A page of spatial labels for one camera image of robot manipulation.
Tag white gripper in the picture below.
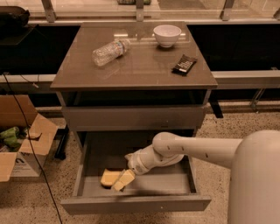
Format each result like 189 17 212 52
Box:
112 145 157 191

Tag yellow sponge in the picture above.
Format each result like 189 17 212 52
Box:
101 169 121 187

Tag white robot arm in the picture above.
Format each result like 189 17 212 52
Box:
113 130 280 224

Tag open grey middle drawer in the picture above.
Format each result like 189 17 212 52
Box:
61 131 211 214

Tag closed grey upper drawer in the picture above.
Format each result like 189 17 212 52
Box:
62 107 205 131

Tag grey drawer cabinet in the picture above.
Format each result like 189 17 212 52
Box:
50 21 219 150

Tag cardboard box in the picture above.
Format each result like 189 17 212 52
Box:
0 94 58 184

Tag green bag in box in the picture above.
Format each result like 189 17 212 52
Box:
0 127 21 148

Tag clear plastic water bottle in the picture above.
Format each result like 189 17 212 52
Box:
92 38 130 67

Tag black snack packet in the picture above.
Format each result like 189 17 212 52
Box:
172 54 198 76

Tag white ceramic bowl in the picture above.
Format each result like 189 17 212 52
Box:
153 24 181 47

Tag black device on shelf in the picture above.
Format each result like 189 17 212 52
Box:
0 6 30 29

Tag black cable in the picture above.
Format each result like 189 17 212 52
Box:
2 73 64 224

